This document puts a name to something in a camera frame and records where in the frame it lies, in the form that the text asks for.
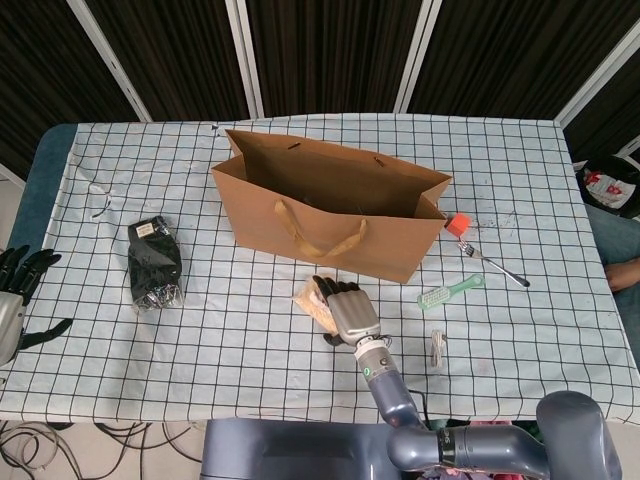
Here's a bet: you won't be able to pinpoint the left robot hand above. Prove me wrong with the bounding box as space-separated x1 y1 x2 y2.
0 245 74 366

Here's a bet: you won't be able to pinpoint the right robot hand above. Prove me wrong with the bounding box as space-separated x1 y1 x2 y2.
312 274 382 347

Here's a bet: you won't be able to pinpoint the beige snack packet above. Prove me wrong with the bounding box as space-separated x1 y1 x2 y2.
291 278 336 336

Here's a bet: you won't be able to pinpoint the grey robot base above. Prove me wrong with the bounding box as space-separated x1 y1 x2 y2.
199 418 401 480

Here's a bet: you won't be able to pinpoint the brown paper bag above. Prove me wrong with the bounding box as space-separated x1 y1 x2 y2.
209 129 455 285

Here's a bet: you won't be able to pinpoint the red white plastic bag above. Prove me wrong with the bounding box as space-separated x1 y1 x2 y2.
582 168 632 209

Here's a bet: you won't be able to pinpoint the green brush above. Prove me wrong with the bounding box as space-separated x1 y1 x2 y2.
417 273 487 311

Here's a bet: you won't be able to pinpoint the blue table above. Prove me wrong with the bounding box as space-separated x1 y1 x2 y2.
0 123 79 251

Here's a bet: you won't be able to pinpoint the orange cube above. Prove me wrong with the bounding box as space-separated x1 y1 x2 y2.
443 212 474 237

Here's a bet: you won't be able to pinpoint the metal fork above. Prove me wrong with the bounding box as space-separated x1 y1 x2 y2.
457 240 531 289

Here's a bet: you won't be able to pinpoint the black packaged item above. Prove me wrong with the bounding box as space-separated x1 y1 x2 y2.
126 215 184 316

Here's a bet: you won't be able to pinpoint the person's jeans leg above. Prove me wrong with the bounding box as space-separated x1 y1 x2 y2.
585 204 640 266

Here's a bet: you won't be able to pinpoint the dark folding partition screen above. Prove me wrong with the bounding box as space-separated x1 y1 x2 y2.
0 0 640 181

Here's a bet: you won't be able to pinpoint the person's hand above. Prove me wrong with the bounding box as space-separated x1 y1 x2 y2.
604 262 640 294

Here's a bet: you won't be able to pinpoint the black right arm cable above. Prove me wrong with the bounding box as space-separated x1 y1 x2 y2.
407 389 434 431

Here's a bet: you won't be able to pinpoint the black floor cables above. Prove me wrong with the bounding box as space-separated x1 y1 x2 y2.
0 422 206 480

